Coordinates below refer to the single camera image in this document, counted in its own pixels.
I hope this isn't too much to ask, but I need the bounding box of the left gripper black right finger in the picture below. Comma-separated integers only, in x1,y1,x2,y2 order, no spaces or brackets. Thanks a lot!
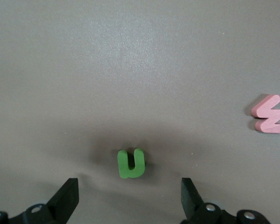
181,178,273,224

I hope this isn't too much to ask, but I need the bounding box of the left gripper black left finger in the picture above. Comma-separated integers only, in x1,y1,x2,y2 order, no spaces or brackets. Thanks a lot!
0,178,80,224

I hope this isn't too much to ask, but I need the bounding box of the green letter u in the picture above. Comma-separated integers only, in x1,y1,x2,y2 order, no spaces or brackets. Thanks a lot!
117,148,146,179

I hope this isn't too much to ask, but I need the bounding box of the pink letter w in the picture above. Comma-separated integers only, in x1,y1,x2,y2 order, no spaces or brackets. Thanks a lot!
251,94,280,134

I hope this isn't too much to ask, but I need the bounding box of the brown table cover sheet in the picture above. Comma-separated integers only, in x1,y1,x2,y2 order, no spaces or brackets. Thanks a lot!
0,0,280,224

